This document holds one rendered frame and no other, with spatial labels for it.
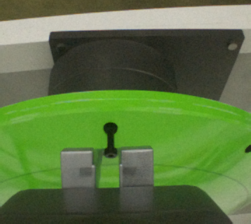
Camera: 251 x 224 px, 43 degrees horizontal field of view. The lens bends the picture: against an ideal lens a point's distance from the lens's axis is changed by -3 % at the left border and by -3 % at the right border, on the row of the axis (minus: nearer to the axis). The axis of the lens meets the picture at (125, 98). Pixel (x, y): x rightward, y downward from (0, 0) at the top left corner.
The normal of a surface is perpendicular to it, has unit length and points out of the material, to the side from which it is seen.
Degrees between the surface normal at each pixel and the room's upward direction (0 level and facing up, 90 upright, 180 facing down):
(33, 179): 21
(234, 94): 0
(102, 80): 90
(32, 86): 0
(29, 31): 90
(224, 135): 25
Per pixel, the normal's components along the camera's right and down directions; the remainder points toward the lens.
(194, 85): 0.04, 0.83
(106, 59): -0.01, -0.56
